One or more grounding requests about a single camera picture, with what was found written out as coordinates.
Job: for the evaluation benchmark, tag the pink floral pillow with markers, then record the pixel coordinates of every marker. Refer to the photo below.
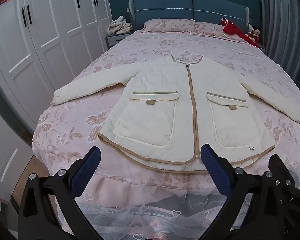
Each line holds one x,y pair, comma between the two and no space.
168,25
212,28

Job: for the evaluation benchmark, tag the plush toys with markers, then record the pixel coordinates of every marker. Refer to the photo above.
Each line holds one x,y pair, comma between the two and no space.
255,33

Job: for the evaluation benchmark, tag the pink floral bed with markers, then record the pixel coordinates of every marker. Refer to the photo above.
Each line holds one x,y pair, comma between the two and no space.
145,47

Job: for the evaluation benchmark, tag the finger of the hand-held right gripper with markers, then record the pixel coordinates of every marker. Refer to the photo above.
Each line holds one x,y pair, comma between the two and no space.
282,170

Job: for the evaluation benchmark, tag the grey curtain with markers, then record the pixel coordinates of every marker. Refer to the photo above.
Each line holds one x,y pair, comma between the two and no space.
285,25

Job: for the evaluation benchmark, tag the pile of beige clothes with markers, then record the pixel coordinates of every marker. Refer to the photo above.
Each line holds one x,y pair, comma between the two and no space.
120,26

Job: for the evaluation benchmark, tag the cream quilted jacket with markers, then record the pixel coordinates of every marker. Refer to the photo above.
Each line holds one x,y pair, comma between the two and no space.
165,105

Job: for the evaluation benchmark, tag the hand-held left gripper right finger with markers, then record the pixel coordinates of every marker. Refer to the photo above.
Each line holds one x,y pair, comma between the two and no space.
215,172

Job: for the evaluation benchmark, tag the blue padded headboard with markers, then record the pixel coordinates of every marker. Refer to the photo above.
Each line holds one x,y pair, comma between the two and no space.
190,7

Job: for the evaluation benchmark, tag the white wardrobe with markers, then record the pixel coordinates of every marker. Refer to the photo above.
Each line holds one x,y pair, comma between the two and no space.
40,37

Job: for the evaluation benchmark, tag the grey nightstand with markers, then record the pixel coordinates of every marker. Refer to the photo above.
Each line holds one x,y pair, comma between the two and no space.
116,39

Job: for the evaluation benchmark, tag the red garment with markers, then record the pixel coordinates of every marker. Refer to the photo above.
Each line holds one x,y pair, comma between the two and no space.
236,31

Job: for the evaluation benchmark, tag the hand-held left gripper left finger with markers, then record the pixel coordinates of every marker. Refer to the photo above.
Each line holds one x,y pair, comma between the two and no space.
87,172

